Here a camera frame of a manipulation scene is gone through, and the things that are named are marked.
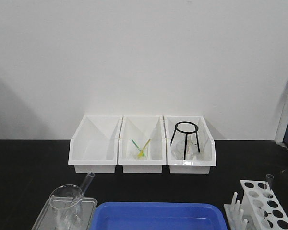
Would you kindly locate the white test tube rack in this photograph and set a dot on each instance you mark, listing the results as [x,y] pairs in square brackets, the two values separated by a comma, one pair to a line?
[259,208]

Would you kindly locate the white storage bin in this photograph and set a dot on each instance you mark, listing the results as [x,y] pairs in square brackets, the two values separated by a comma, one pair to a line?
[141,129]
[203,161]
[95,144]

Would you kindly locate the clear glass beaker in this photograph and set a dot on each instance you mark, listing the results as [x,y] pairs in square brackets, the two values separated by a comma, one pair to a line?
[66,204]

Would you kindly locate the right white storage bin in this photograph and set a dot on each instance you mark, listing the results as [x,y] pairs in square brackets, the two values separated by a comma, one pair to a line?
[203,161]

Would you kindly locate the green plastic spatula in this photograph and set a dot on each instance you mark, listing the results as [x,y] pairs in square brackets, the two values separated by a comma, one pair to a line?
[135,144]

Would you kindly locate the small clear test tube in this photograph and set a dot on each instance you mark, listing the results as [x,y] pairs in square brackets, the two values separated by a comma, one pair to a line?
[268,182]

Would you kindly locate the blue plastic tray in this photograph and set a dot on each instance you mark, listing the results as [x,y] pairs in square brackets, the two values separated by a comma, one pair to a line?
[157,216]

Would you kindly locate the left white storage bin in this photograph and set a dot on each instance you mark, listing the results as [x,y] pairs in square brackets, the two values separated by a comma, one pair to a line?
[95,144]

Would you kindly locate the grey metal tray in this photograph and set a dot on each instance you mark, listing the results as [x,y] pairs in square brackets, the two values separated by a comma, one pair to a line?
[47,219]

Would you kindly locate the black wire tripod stand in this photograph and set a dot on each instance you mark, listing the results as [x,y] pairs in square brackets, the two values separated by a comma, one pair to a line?
[185,130]

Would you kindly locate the yellow plastic spatula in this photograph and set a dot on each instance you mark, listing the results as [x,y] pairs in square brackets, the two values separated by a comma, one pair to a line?
[145,146]

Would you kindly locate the large clear test tube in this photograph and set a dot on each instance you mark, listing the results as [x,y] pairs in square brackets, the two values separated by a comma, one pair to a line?
[85,185]

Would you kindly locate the middle white storage bin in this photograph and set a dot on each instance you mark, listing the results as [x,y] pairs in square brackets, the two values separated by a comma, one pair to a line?
[141,129]

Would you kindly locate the clear glass flask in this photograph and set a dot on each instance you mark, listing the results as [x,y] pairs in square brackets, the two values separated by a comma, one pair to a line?
[182,151]

